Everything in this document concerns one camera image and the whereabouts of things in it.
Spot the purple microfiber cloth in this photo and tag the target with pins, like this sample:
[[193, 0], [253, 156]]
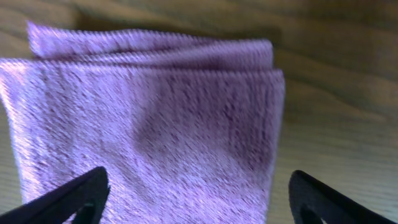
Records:
[[187, 127]]

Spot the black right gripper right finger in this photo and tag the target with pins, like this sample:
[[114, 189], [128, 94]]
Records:
[[312, 201]]

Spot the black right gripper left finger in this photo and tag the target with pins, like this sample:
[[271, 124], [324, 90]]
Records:
[[84, 197]]

